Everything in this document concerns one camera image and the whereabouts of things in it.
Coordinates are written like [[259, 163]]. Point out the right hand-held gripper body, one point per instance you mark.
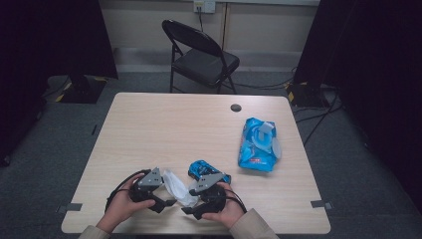
[[212, 199]]

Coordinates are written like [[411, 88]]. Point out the person's right hand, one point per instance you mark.
[[230, 212]]

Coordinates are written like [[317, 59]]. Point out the beige wall conduit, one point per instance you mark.
[[225, 26]]

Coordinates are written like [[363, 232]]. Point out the grey tape strip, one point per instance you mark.
[[71, 207], [320, 204]]

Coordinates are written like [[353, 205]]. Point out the dark round table grommet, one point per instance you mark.
[[236, 108]]

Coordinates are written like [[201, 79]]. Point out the black folding chair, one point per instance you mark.
[[205, 63]]

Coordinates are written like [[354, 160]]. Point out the small black floor strip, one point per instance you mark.
[[94, 129]]

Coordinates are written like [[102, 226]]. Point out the black curtain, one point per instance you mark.
[[49, 40], [375, 66]]

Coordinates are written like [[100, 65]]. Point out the blue wet wipes pack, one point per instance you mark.
[[255, 159]]

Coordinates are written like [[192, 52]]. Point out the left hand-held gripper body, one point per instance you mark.
[[146, 192]]

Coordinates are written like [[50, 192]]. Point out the person's left hand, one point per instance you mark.
[[121, 209]]

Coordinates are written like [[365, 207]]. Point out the white wall socket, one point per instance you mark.
[[204, 6]]

